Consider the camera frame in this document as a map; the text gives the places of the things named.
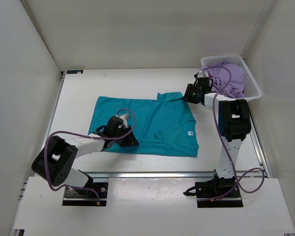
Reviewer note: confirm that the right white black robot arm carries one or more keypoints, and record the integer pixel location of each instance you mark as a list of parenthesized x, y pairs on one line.
[(231, 118)]

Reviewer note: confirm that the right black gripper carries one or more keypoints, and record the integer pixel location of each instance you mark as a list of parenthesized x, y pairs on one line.
[(188, 97)]

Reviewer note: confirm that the blue label sticker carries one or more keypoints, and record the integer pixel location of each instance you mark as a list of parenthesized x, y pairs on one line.
[(74, 72)]

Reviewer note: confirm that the purple t shirt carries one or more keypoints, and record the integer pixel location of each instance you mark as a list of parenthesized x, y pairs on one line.
[(227, 77)]

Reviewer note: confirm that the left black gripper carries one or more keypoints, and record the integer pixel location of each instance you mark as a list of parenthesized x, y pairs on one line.
[(131, 140)]

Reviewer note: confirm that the white plastic basket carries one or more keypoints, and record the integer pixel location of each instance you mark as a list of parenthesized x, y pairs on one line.
[(251, 89)]

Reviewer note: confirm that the aluminium rail front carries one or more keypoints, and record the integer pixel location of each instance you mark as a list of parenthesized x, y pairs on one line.
[(151, 174)]

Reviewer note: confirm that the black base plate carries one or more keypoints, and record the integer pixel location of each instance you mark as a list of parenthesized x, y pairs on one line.
[(218, 200), (84, 198)]

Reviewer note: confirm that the teal t shirt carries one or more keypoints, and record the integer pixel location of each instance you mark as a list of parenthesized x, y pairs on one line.
[(164, 126)]

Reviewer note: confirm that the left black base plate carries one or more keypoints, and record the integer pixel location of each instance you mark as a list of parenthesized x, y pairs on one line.
[(84, 198)]

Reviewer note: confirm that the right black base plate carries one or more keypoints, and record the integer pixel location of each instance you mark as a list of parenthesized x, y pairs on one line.
[(218, 200)]

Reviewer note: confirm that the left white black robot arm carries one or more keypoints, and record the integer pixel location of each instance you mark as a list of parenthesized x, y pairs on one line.
[(54, 162)]

